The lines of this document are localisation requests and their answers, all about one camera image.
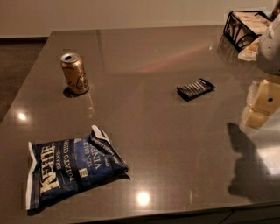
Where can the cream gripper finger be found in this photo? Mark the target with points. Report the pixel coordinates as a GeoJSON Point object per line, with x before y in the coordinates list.
{"type": "Point", "coordinates": [263, 101]}

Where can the orange soda can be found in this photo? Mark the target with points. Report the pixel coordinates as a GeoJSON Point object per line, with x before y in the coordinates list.
{"type": "Point", "coordinates": [73, 68]}

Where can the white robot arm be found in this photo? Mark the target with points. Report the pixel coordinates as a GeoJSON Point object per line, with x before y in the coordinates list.
{"type": "Point", "coordinates": [268, 54]}

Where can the black rxbar chocolate bar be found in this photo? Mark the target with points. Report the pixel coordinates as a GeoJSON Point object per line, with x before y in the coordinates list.
{"type": "Point", "coordinates": [195, 89]}

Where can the white napkins in basket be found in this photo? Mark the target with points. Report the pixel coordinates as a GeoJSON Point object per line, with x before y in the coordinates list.
{"type": "Point", "coordinates": [258, 25]}

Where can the blue Kettle chips bag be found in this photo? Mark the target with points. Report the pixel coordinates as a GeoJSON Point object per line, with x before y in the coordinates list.
{"type": "Point", "coordinates": [62, 168]}

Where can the black wire basket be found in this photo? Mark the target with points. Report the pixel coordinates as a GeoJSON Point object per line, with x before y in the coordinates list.
{"type": "Point", "coordinates": [238, 34]}

